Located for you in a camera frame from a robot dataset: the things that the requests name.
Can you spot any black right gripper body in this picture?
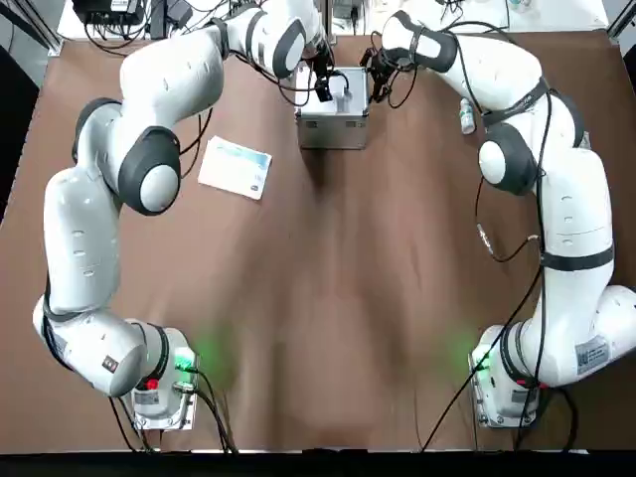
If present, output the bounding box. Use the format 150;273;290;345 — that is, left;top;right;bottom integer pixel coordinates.
370;49;401;79

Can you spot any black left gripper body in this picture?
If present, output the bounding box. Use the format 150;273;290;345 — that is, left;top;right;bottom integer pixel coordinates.
303;42;337;80

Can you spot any aluminium first-aid case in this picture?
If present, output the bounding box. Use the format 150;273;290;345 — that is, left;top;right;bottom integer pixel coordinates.
293;66;373;151

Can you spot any white disinfectant bottle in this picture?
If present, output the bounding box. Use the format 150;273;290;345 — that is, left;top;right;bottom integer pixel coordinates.
458;96;477;135

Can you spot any folded mask packet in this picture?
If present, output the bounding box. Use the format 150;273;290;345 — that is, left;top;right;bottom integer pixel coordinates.
197;135;274;202

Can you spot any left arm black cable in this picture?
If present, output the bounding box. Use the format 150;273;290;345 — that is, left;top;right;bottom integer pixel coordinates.
168;49;352;180

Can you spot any black network switch box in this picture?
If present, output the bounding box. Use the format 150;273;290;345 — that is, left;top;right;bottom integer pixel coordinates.
72;0;145;26

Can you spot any black left base cable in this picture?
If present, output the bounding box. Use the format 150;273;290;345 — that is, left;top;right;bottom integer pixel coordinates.
191;365;239;454

